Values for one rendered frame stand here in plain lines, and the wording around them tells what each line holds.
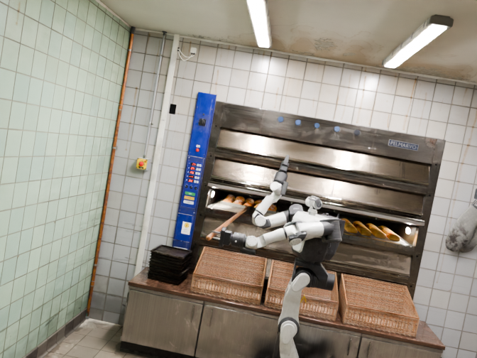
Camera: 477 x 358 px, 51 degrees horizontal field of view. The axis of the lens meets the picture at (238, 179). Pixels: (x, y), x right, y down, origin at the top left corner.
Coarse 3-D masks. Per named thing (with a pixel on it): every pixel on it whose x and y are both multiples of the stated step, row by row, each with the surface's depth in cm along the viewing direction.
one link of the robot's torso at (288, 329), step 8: (280, 328) 333; (288, 328) 331; (296, 328) 332; (280, 336) 333; (288, 336) 332; (280, 344) 334; (288, 344) 333; (280, 352) 338; (288, 352) 336; (296, 352) 340
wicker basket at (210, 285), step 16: (208, 256) 427; (224, 256) 427; (240, 256) 427; (256, 256) 426; (208, 272) 425; (224, 272) 425; (240, 272) 424; (256, 272) 424; (192, 288) 385; (208, 288) 384; (224, 288) 407; (240, 288) 414; (256, 288) 381; (256, 304) 382
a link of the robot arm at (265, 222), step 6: (258, 216) 345; (270, 216) 351; (276, 216) 350; (282, 216) 350; (258, 222) 345; (264, 222) 346; (270, 222) 349; (276, 222) 349; (282, 222) 350; (264, 228) 347
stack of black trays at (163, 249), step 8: (160, 248) 416; (168, 248) 421; (176, 248) 422; (152, 256) 398; (160, 256) 397; (168, 256) 396; (176, 256) 394; (184, 256) 396; (152, 264) 398; (160, 264) 397; (168, 264) 397; (176, 264) 396; (184, 264) 400; (152, 272) 399; (160, 272) 398; (168, 272) 396; (176, 272) 396; (184, 272) 403; (160, 280) 398; (168, 280) 397; (176, 280) 394
